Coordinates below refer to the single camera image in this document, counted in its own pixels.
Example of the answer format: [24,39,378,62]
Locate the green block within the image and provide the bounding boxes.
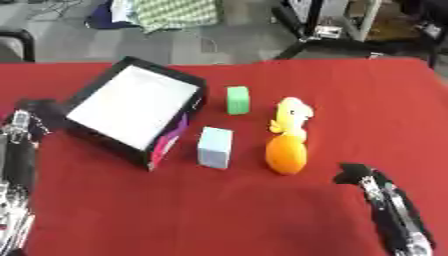
[225,85,252,116]

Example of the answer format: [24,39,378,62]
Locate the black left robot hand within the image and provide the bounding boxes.
[0,97,65,196]

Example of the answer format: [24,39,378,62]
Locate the yellow orange duck toy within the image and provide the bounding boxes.
[264,96,315,176]

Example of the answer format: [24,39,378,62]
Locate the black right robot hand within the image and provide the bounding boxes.
[332,162,438,256]

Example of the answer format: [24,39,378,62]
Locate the black box with white inside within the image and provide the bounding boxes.
[61,55,209,172]

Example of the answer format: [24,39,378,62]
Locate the light blue block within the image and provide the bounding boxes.
[196,126,235,170]

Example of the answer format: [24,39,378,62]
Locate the black metal stand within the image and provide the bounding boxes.
[267,0,448,69]

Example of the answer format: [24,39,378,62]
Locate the green white checked cloth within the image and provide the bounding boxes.
[124,0,226,34]

